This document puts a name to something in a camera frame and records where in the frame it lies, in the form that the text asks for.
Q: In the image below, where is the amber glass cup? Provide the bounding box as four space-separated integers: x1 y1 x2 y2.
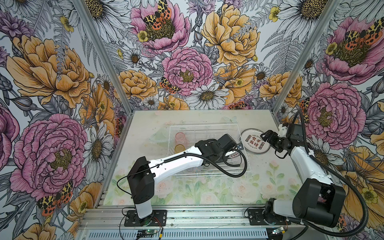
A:
174 144 186 154

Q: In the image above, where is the aluminium frame post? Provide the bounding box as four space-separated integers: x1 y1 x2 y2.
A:
74 1 134 117
272 0 341 115

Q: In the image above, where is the white vented cable duct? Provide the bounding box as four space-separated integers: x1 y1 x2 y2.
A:
83 228 268 240

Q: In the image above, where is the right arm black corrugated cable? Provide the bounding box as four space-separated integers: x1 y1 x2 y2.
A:
287 107 369 240

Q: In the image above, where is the right aluminium frame post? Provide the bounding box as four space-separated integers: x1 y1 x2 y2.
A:
272 0 341 115

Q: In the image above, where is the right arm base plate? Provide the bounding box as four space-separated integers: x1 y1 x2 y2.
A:
245 208 291 226

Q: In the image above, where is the red character plate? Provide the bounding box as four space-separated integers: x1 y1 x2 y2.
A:
241 129 271 154

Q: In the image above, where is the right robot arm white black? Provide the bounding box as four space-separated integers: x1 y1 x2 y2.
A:
261 124 346 228

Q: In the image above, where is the aluminium front rail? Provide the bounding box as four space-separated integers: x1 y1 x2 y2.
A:
77 205 337 230

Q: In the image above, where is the left aluminium frame post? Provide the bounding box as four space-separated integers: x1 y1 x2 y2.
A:
74 1 134 117

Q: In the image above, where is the green rim hao shi plate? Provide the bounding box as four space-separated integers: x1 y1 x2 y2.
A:
224 150 241 160

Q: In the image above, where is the pink glass cup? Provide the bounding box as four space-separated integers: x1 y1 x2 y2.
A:
175 132 189 146

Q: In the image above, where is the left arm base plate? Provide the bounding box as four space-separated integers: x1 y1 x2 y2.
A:
124 210 168 227

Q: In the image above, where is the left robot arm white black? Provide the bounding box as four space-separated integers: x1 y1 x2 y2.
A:
126 134 248 221

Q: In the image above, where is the green circuit board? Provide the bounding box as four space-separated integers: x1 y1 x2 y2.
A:
136 230 158 240

